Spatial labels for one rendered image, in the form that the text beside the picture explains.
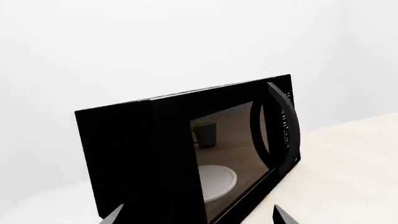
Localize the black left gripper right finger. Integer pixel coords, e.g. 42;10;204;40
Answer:
272;203;301;224

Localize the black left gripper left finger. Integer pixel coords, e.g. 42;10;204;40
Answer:
98;203;125;224

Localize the black microwave oven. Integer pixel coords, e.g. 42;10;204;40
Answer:
73;73;302;224

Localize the black glass microwave door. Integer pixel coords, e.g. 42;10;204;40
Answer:
148;80;302;224

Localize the white round plate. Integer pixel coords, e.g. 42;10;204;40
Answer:
198;164;238;203

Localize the dark grey mug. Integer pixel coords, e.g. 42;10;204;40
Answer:
190;119;218;149

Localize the curved black door handle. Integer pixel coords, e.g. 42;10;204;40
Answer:
249;81;302;178

